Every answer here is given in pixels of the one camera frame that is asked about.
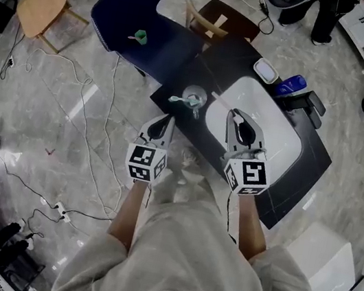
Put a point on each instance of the clear glass cup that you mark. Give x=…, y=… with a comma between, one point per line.
x=195, y=95

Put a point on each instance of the green cup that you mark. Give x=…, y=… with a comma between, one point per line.
x=141, y=36

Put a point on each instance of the dark blue upholstered chair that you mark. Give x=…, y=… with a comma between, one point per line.
x=158, y=43

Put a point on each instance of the person's right forearm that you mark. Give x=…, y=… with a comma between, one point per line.
x=251, y=226

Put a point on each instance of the white cabinet box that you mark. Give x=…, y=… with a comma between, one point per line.
x=321, y=263

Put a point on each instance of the white rectangular soap box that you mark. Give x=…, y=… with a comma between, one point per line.
x=265, y=70

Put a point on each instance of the black faucet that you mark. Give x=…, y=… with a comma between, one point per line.
x=306, y=104

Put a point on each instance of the light wooden chair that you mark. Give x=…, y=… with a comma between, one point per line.
x=40, y=8

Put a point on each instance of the dark brown wooden chair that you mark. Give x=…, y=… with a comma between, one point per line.
x=237, y=20

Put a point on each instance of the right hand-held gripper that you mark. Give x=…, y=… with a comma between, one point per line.
x=248, y=175

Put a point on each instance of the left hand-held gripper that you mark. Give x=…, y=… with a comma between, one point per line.
x=146, y=161

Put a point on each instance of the blue bottle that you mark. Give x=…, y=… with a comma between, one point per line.
x=292, y=84

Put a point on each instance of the white sink basin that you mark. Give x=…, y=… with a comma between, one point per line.
x=276, y=123

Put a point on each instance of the person's beige clothing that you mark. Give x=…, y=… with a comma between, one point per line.
x=192, y=247

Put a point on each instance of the white power strip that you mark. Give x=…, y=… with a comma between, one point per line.
x=62, y=211

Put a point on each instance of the pink toothbrush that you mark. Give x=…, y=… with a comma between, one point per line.
x=131, y=37

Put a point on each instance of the person's beige shoes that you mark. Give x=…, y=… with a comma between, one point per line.
x=189, y=167

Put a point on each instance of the person's left forearm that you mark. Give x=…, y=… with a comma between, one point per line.
x=130, y=212

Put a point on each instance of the turquoise toothbrush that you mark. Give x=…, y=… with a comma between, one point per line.
x=179, y=99

